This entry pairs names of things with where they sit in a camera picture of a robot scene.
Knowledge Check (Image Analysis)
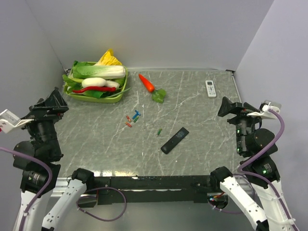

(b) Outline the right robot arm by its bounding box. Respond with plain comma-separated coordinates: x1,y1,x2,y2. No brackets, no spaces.
210,96,299,231

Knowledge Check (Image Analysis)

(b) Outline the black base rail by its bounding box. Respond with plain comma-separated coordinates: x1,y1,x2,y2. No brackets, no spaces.
86,175,222,205

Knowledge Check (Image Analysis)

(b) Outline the orange toy carrot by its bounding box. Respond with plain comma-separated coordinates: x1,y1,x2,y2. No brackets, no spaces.
139,74,167,103

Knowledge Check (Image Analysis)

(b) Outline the green tray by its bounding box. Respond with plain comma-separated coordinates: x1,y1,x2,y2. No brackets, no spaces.
63,61,128,103

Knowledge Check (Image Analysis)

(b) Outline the white radish toy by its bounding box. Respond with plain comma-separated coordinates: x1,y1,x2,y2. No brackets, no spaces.
81,77,120,88

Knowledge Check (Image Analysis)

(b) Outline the black remote control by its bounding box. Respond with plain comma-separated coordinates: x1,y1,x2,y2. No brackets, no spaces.
161,127,189,154

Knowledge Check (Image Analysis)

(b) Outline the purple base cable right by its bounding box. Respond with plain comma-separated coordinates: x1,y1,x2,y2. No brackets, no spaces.
208,202,244,215

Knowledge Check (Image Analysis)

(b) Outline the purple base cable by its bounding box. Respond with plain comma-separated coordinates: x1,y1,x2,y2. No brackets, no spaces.
76,187,128,221
208,202,244,215

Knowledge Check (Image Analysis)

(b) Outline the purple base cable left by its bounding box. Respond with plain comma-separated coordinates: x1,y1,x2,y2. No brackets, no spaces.
76,187,128,221

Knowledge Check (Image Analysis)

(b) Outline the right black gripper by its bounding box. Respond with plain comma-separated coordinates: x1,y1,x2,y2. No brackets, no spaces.
217,95,266,153

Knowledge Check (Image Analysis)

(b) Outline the yellow leaf toy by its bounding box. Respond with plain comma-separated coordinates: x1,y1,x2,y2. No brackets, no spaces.
95,49,122,65

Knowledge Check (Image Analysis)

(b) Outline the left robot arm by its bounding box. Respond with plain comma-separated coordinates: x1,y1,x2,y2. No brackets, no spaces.
13,88,95,231

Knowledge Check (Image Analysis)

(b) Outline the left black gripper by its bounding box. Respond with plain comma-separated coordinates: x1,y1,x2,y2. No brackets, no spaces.
13,86,68,157

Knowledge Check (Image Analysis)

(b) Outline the white remote control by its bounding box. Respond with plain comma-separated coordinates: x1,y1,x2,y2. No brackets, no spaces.
205,80,217,98

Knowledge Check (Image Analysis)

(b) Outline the napa cabbage toy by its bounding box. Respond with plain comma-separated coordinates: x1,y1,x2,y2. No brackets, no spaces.
72,61,126,79

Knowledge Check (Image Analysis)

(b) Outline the red chili pepper toy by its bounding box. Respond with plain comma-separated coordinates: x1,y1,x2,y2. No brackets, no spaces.
72,86,117,93

